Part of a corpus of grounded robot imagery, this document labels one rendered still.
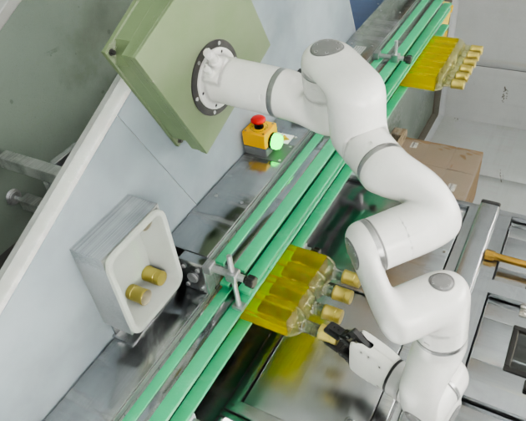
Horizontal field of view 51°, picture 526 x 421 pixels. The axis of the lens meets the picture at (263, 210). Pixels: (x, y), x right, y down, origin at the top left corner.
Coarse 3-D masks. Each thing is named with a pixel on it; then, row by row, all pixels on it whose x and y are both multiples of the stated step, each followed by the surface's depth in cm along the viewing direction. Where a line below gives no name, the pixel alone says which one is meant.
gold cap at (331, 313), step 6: (324, 306) 126; (330, 306) 126; (324, 312) 125; (330, 312) 125; (336, 312) 124; (342, 312) 125; (324, 318) 126; (330, 318) 125; (336, 318) 124; (342, 318) 126
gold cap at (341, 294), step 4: (336, 288) 129; (340, 288) 129; (344, 288) 129; (332, 292) 129; (336, 292) 129; (340, 292) 128; (344, 292) 128; (348, 292) 128; (352, 292) 128; (332, 296) 129; (336, 296) 129; (340, 296) 128; (344, 296) 128; (348, 296) 127; (352, 296) 129; (336, 300) 129; (340, 300) 129; (344, 300) 128; (348, 300) 127; (348, 304) 128
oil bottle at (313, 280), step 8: (280, 264) 135; (288, 264) 135; (296, 264) 135; (272, 272) 134; (280, 272) 133; (288, 272) 133; (296, 272) 133; (304, 272) 132; (312, 272) 132; (320, 272) 132; (288, 280) 132; (296, 280) 131; (304, 280) 130; (312, 280) 130; (320, 280) 130; (312, 288) 129; (320, 288) 130; (320, 296) 131
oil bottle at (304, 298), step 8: (272, 280) 132; (280, 280) 132; (264, 288) 130; (272, 288) 130; (280, 288) 130; (288, 288) 130; (296, 288) 129; (304, 288) 129; (272, 296) 129; (280, 296) 128; (288, 296) 128; (296, 296) 128; (304, 296) 127; (312, 296) 128; (296, 304) 126; (304, 304) 126; (312, 304) 127; (304, 312) 127
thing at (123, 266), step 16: (144, 224) 105; (160, 224) 111; (128, 240) 102; (144, 240) 117; (160, 240) 115; (112, 256) 99; (128, 256) 115; (144, 256) 120; (160, 256) 119; (176, 256) 118; (112, 272) 100; (128, 272) 116; (176, 272) 121; (160, 288) 120; (176, 288) 121; (128, 304) 117; (160, 304) 117; (128, 320) 108; (144, 320) 114
